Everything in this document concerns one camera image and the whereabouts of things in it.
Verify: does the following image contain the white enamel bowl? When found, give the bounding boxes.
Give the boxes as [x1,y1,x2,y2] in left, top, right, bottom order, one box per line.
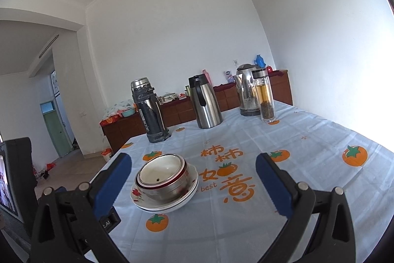
[137,154,185,186]

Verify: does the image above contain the orange cardboard box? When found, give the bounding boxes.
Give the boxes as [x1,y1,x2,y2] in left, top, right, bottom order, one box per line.
[100,115,121,127]

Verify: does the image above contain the steel carafe with black handle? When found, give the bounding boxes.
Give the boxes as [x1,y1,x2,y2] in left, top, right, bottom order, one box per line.
[188,74,223,129]

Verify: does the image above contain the mesh food cover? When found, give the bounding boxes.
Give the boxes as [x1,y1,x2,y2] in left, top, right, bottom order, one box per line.
[103,100,136,119]

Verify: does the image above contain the persimmon print tablecloth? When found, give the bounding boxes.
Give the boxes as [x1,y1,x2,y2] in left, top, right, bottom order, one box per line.
[83,100,386,263]

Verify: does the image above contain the colourful cloth pile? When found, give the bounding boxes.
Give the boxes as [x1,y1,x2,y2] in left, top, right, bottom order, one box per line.
[158,92,187,105]

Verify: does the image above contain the stainless steel bowl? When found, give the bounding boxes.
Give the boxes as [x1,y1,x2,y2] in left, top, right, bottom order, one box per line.
[135,164,189,202]

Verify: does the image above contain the steel electric kettle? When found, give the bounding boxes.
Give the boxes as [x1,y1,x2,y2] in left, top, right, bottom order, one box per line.
[233,64,262,117]

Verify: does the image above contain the pink floral rim plate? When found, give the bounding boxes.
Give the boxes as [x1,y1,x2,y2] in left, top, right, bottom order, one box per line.
[137,186,197,213]

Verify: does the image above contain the black vacuum flask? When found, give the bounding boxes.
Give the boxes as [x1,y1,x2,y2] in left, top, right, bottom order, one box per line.
[131,77,172,143]

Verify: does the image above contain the red plastic bowl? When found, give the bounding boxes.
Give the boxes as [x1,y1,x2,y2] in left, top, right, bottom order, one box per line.
[135,158,188,193]

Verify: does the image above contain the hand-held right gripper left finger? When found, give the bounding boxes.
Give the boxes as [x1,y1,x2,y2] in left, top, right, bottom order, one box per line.
[30,153,132,263]

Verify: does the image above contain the brown wooden sideboard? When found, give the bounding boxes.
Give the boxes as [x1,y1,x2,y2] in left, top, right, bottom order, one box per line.
[100,70,293,154]

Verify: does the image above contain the green door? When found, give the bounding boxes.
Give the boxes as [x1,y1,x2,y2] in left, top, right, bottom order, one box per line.
[39,101,74,158]

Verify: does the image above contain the glass tea bottle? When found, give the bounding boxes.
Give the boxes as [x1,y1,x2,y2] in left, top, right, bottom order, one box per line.
[252,68,276,123]

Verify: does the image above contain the fluorescent tube lamp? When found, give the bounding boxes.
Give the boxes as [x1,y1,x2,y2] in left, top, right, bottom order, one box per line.
[38,33,60,58]

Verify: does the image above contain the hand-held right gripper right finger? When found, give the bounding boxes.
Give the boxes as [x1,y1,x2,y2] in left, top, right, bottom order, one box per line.
[255,153,356,263]

